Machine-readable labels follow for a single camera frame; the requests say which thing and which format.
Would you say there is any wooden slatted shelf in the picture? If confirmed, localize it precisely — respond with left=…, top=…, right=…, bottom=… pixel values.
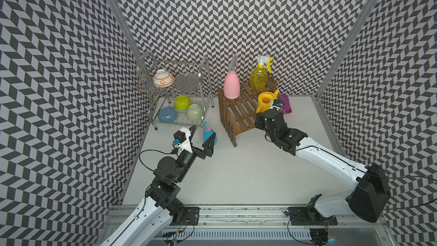
left=217, top=75, right=277, bottom=147

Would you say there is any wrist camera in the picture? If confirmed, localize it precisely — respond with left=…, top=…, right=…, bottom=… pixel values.
left=173, top=127, right=192, bottom=153
left=271, top=99, right=283, bottom=110

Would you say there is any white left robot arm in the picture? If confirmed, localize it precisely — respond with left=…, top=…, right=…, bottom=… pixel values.
left=101, top=125, right=216, bottom=246

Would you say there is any aluminium corner post left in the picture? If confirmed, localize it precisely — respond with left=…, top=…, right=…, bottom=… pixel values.
left=91, top=0, right=161, bottom=110

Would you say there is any lime green bowl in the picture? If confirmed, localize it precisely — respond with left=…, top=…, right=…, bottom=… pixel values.
left=174, top=95, right=191, bottom=110

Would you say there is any pale green bowl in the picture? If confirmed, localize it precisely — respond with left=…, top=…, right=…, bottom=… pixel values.
left=187, top=104, right=204, bottom=121

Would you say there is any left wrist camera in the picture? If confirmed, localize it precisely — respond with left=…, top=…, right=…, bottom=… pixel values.
left=173, top=127, right=192, bottom=153

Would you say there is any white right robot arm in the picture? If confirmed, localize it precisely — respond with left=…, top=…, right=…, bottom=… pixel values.
left=255, top=107, right=390, bottom=223

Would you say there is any blue spray bottle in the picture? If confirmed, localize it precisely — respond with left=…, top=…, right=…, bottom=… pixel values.
left=202, top=120, right=215, bottom=142

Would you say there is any white orange patterned bowl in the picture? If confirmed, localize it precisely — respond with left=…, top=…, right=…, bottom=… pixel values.
left=153, top=69, right=175, bottom=88

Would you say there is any aluminium corner post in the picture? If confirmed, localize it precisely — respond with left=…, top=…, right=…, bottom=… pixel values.
left=311, top=0, right=378, bottom=156
left=91, top=0, right=161, bottom=110

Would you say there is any yellow watering can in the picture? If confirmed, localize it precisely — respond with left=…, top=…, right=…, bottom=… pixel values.
left=256, top=90, right=279, bottom=113

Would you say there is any pink spray bottle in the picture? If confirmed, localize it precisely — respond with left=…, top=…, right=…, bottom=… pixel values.
left=223, top=54, right=240, bottom=100

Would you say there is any metal wire dish rack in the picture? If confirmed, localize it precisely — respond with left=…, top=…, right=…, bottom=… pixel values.
left=137, top=51, right=215, bottom=130

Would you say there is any yellow transparent spray bottle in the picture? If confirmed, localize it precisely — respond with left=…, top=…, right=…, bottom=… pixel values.
left=249, top=55, right=274, bottom=91

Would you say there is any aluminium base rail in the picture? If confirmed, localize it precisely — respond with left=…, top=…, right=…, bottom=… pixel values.
left=151, top=205, right=397, bottom=246

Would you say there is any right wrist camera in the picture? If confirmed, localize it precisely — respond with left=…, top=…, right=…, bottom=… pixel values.
left=271, top=99, right=283, bottom=110

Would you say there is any aluminium corner post right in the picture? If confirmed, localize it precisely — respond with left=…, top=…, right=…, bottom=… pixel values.
left=311, top=0, right=378, bottom=156

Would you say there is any blue bowl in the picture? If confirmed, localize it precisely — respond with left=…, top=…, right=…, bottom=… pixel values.
left=158, top=107, right=178, bottom=123

